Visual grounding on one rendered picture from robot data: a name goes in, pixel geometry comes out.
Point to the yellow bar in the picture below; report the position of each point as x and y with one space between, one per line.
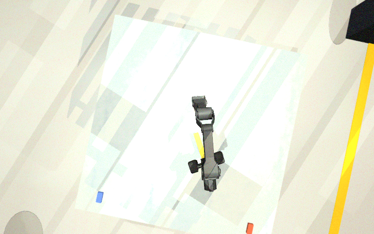
199 144

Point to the blue rectangular block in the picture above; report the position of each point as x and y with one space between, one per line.
99 197

